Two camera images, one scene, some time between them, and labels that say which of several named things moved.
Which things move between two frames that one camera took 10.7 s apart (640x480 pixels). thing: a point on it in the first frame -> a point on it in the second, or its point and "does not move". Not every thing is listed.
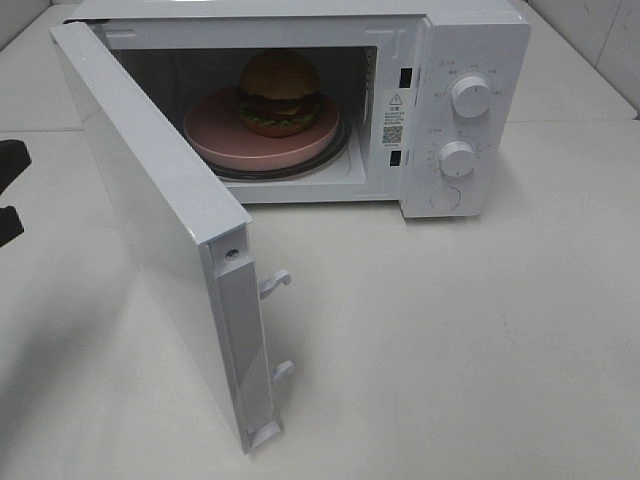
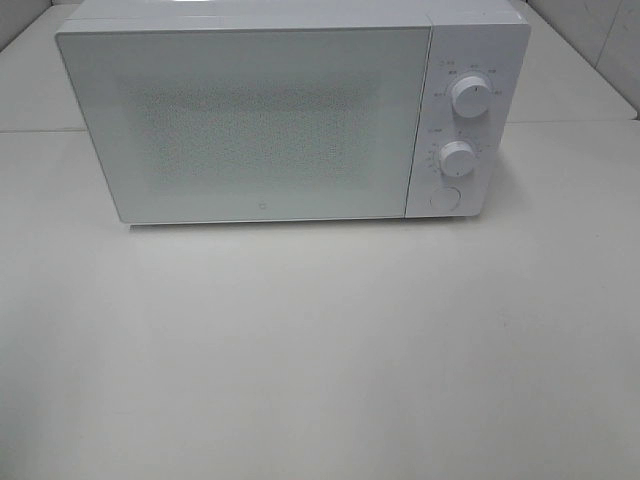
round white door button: x=445 y=198 does not move
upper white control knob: x=470 y=97 does not move
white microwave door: x=198 y=244 -> x=234 y=123
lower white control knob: x=456 y=158 does not move
